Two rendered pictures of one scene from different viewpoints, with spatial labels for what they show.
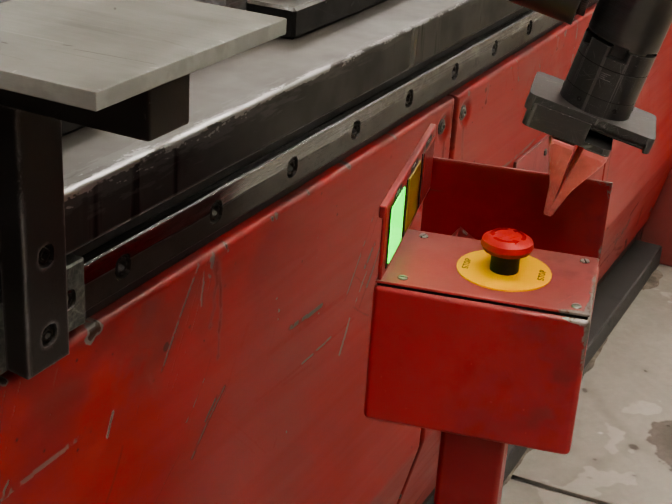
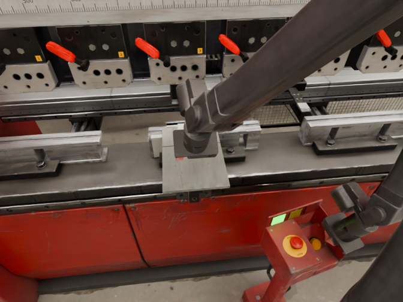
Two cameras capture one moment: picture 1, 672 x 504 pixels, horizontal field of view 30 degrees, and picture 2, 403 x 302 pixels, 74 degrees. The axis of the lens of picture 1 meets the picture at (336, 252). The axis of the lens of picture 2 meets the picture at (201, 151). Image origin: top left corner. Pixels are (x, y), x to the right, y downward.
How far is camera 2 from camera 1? 0.64 m
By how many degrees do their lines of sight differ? 50
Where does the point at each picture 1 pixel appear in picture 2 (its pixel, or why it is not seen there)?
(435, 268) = (281, 233)
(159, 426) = (231, 214)
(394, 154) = not seen: hidden behind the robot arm
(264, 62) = (297, 160)
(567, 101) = (334, 226)
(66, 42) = (183, 171)
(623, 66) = (346, 232)
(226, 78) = (280, 162)
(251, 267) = (268, 198)
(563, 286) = (300, 260)
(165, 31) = (202, 177)
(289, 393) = not seen: hidden behind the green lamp
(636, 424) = not seen: outside the picture
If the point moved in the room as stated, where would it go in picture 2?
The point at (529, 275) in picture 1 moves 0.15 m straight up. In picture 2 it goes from (297, 251) to (311, 226)
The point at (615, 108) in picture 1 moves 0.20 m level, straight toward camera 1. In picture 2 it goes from (342, 238) to (276, 263)
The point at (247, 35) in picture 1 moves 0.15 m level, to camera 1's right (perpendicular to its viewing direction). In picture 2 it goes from (213, 187) to (249, 230)
